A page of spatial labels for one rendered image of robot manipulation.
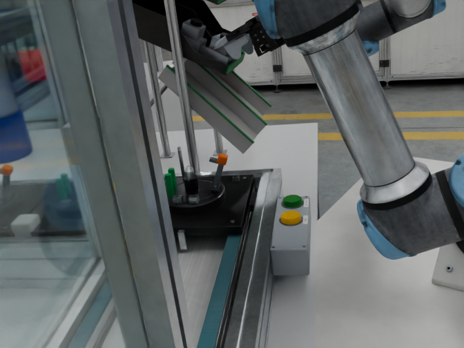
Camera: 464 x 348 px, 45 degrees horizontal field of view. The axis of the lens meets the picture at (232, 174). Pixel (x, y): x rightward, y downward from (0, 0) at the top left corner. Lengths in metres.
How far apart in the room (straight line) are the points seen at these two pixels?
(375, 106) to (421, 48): 4.27
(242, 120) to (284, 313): 0.62
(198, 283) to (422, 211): 0.42
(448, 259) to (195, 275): 0.47
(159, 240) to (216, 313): 0.66
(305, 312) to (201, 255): 0.24
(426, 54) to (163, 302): 4.91
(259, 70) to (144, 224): 5.06
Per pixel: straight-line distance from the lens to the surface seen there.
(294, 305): 1.07
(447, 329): 1.03
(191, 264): 1.11
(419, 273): 1.15
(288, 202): 1.17
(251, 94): 1.62
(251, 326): 0.87
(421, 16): 1.18
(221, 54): 1.35
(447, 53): 5.15
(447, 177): 0.94
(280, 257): 1.05
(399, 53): 5.13
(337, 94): 0.85
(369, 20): 1.18
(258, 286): 0.95
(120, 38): 0.24
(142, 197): 0.26
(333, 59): 0.83
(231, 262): 1.04
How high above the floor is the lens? 1.52
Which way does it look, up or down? 24 degrees down
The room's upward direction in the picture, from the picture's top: 7 degrees counter-clockwise
